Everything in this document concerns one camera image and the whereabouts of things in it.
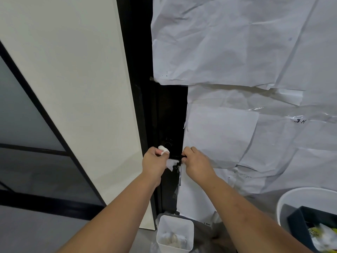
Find person's left hand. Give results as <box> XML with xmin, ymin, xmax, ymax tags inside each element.
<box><xmin>142</xmin><ymin>146</ymin><xmax>170</xmax><ymax>187</ymax></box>

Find person's right hand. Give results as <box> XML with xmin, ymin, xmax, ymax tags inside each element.
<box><xmin>181</xmin><ymin>146</ymin><xmax>218</xmax><ymax>185</ymax></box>

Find white wet wipe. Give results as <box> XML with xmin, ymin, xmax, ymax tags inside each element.
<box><xmin>158</xmin><ymin>145</ymin><xmax>181</xmax><ymax>172</ymax></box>

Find person's left forearm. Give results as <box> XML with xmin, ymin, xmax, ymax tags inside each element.
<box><xmin>57</xmin><ymin>173</ymin><xmax>162</xmax><ymax>253</ymax></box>

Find person's right forearm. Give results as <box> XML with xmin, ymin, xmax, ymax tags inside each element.
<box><xmin>199</xmin><ymin>174</ymin><xmax>314</xmax><ymax>253</ymax></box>

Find clear tape strip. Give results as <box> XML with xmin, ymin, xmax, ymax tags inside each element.
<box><xmin>174</xmin><ymin>166</ymin><xmax>183</xmax><ymax>200</ymax></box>

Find black door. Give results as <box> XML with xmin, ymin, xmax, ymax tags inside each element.
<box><xmin>116</xmin><ymin>0</ymin><xmax>189</xmax><ymax>217</ymax></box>

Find small rectangular white paper sheet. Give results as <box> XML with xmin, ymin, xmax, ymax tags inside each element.
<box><xmin>183</xmin><ymin>103</ymin><xmax>260</xmax><ymax>169</ymax></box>

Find square white plastic bin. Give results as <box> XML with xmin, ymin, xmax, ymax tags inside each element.
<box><xmin>156</xmin><ymin>215</ymin><xmax>195</xmax><ymax>253</ymax></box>

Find used crumpled tissues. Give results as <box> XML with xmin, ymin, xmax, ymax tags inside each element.
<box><xmin>161</xmin><ymin>231</ymin><xmax>188</xmax><ymax>248</ymax></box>

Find large white crumpled paper sheet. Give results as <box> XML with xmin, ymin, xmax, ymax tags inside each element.
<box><xmin>151</xmin><ymin>0</ymin><xmax>337</xmax><ymax>90</ymax></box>

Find round white plastic bucket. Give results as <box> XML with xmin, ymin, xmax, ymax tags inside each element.
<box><xmin>276</xmin><ymin>187</ymin><xmax>337</xmax><ymax>253</ymax></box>

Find black framed glass partition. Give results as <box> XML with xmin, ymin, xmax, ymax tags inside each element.
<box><xmin>0</xmin><ymin>41</ymin><xmax>106</xmax><ymax>221</ymax></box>

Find dark blue bag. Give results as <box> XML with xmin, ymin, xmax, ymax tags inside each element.
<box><xmin>287</xmin><ymin>206</ymin><xmax>337</xmax><ymax>252</ymax></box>

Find yellow and white wrapper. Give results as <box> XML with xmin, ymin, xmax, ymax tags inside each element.
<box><xmin>308</xmin><ymin>223</ymin><xmax>337</xmax><ymax>252</ymax></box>

